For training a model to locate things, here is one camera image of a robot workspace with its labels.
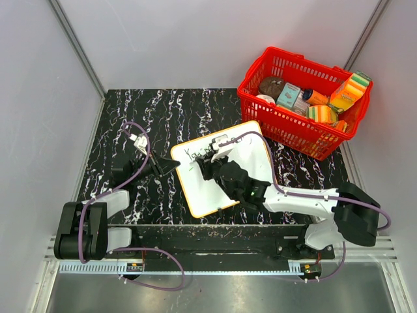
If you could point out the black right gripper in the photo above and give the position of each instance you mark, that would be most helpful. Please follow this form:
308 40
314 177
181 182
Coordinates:
206 165

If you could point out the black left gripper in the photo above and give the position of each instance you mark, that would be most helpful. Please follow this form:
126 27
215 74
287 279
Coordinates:
161 166

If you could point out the white board yellow frame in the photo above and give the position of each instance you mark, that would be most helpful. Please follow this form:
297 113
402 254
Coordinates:
244 179

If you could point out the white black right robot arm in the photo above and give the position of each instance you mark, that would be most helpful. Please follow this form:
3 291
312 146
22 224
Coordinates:
347 213

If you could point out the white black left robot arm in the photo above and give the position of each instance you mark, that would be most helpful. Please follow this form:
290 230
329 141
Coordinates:
83 232

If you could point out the white round lid container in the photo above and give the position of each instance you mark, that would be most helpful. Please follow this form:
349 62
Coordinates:
267 99

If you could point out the brown round bread pack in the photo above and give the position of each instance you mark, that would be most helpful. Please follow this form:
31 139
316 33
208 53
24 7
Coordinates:
272 86

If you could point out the teal small carton box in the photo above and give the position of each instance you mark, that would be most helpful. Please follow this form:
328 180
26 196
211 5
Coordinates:
288 96

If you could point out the pink white packet in basket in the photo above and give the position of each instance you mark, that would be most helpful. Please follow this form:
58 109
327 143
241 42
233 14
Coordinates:
301 107

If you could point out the red plastic shopping basket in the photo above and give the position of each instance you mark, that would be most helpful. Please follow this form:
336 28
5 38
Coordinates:
316 140

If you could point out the orange bottle blue cap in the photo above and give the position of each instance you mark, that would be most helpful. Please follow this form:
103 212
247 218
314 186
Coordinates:
314 98

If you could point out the striped orange sponge pack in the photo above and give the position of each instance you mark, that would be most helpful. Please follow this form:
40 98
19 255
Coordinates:
322 114

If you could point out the orange packet in basket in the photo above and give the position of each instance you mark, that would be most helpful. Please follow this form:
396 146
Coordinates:
340 126

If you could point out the yellow green sponge pack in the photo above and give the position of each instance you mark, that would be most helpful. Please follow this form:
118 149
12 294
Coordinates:
349 92

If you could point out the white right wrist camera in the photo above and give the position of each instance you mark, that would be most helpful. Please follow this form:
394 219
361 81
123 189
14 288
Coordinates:
222 146

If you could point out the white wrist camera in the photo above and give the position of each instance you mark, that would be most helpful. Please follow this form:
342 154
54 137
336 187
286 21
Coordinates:
222 146
140 142

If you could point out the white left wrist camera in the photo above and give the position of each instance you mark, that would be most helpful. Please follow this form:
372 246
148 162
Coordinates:
140 142

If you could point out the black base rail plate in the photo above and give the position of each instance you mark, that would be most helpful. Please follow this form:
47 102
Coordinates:
275 241

